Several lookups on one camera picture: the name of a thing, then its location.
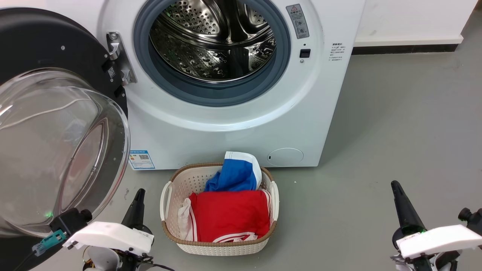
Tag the blue and white garment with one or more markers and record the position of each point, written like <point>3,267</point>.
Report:
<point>233,175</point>

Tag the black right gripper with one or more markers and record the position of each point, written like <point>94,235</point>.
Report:
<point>429,263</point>

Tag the black left camera connector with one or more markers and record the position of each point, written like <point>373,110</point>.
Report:
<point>69,220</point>

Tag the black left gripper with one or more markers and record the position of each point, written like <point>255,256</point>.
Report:
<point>128,263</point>

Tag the black baseboard strip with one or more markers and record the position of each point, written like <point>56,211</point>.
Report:
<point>404,49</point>

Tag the black round washer door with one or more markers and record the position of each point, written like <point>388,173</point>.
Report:
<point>45,41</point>

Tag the red white-striped garment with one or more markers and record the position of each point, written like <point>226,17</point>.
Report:
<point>229,214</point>

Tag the black right camera connector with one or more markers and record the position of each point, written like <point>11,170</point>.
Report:
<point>472,220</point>

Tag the white front-load washing machine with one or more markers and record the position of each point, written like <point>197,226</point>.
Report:
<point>226,143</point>

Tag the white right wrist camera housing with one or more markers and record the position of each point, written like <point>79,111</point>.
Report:
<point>437,239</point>

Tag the grey warning sticker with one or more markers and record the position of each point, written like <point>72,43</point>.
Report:
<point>297,20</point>

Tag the silver metal door hinge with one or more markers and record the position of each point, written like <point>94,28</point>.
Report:
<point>115,47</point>

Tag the black camera connector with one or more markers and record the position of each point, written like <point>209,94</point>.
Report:
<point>472,220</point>
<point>69,220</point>

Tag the blue energy label sticker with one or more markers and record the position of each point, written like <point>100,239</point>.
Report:
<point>141,160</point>

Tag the cream woven-rim laundry basket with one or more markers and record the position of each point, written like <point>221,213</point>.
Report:
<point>218,248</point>

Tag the round white filter cover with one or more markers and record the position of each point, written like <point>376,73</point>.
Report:
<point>285,157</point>

